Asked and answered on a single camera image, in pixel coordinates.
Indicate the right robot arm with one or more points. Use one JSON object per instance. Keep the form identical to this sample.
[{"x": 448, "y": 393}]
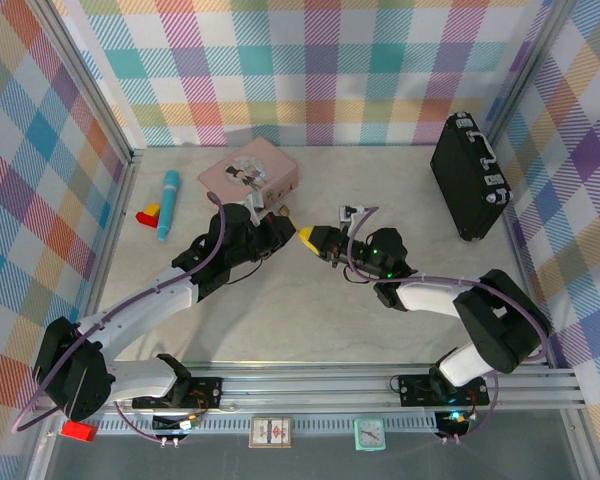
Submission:
[{"x": 430, "y": 300}]

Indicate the aluminium front frame rail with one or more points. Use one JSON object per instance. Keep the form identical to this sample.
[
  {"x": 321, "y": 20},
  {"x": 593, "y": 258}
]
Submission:
[{"x": 305, "y": 387}]

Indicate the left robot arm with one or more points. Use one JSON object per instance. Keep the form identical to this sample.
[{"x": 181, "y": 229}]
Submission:
[{"x": 140, "y": 305}]

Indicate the small brass padlock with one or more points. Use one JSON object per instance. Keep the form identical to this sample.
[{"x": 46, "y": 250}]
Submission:
[{"x": 283, "y": 210}]

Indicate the yellow toy block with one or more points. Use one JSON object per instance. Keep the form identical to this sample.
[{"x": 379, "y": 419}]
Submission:
[{"x": 153, "y": 208}]

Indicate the red plastic brick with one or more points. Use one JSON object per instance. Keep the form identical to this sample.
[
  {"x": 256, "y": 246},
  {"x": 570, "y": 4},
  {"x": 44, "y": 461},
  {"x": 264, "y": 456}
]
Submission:
[{"x": 79, "y": 431}]

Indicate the aluminium left frame post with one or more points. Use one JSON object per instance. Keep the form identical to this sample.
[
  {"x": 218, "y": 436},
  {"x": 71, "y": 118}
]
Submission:
[{"x": 80, "y": 75}]

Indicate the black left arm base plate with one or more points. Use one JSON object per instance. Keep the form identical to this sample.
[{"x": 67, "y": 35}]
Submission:
[{"x": 207, "y": 392}]

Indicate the aluminium frame post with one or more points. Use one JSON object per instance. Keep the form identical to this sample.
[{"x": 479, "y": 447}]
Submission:
[
  {"x": 530, "y": 65},
  {"x": 80, "y": 75}
]

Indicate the red toy block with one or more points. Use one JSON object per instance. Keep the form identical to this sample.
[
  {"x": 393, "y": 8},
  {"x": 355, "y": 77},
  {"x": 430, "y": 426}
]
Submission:
[{"x": 146, "y": 219}]

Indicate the aluminium left floor rail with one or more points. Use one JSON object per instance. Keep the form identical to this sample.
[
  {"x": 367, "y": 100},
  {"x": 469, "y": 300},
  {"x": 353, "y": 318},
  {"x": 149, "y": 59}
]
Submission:
[{"x": 122, "y": 210}]

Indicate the aluminium right frame post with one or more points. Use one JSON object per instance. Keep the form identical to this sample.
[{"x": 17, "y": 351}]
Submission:
[{"x": 530, "y": 65}]

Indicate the playing card box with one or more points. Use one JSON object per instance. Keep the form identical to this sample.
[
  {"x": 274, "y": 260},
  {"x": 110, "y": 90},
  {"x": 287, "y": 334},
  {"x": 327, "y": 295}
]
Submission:
[{"x": 270, "y": 432}]

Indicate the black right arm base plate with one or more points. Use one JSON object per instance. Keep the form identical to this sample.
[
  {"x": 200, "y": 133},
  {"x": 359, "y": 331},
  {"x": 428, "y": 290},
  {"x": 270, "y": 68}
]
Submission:
[{"x": 415, "y": 390}]

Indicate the teal alarm clock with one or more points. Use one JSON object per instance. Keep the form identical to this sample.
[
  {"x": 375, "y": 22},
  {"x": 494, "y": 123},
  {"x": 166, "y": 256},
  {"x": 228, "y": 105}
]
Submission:
[{"x": 369, "y": 433}]

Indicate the teal toy microphone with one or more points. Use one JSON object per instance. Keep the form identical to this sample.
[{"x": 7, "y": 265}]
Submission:
[{"x": 169, "y": 200}]

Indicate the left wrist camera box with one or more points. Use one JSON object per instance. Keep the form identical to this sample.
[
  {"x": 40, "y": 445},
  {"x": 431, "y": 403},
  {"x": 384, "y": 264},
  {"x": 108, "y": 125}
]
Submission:
[{"x": 255, "y": 204}]

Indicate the pink tin box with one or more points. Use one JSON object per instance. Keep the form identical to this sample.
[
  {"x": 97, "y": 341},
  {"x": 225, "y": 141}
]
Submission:
[{"x": 245, "y": 172}]

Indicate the black briefcase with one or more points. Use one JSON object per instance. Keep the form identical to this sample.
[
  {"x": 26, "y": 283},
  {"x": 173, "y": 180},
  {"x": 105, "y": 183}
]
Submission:
[{"x": 460, "y": 175}]

